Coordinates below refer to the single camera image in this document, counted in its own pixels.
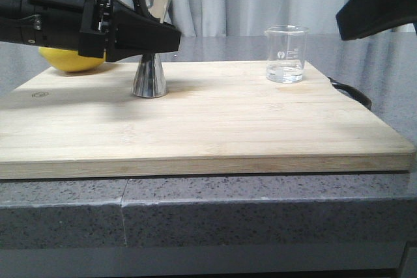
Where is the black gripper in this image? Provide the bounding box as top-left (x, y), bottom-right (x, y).
top-left (1, 0), bottom-right (181, 63)

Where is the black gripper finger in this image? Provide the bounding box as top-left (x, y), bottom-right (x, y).
top-left (336, 0), bottom-right (416, 40)

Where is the steel double jigger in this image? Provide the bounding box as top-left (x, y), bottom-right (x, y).
top-left (132, 0), bottom-right (171, 98)

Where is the glass beaker with clear liquid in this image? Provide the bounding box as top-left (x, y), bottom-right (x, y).
top-left (265, 25), bottom-right (309, 84)

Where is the yellow lemon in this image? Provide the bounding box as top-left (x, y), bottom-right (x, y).
top-left (38, 47), bottom-right (106, 72)

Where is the wooden cutting board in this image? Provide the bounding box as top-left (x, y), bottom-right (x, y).
top-left (1, 61), bottom-right (416, 179)

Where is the black cutting board handle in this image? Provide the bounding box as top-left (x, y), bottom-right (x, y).
top-left (327, 77), bottom-right (372, 110)

